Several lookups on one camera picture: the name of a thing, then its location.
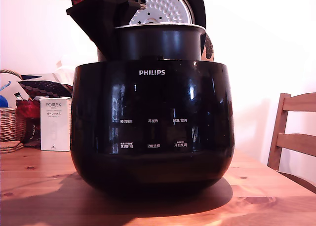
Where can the rice cooker lid, white plate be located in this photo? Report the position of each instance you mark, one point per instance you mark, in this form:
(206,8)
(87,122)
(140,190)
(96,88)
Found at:
(170,6)

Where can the wooden chair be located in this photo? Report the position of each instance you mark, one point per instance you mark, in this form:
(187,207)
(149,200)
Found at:
(296,140)

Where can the woven wicker basket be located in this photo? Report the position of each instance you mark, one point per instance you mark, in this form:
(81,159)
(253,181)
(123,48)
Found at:
(11,124)

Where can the green white packet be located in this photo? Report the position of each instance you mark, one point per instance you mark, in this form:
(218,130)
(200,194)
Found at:
(18,96)

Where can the black rice cooker pot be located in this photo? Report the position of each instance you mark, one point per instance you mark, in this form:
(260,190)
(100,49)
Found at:
(163,42)

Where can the white Porlex box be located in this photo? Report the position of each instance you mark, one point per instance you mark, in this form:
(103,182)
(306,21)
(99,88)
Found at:
(54,127)

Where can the round patterned brown cushion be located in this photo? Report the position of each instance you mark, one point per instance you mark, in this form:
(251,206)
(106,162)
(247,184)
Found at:
(209,48)

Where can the red glass vessel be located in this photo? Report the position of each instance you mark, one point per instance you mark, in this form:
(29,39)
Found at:
(27,108)

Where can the blue round object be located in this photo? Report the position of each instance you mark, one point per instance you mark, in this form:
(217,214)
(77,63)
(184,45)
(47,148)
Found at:
(3,101)

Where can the teal curved strip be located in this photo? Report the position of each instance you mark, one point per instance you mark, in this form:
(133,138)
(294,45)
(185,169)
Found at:
(5,86)

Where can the black Philips rice cooker body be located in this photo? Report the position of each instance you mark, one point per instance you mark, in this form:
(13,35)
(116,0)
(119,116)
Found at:
(153,161)

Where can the dark dotted patterned cloth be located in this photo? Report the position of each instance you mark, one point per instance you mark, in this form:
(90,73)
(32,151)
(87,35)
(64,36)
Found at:
(44,89)

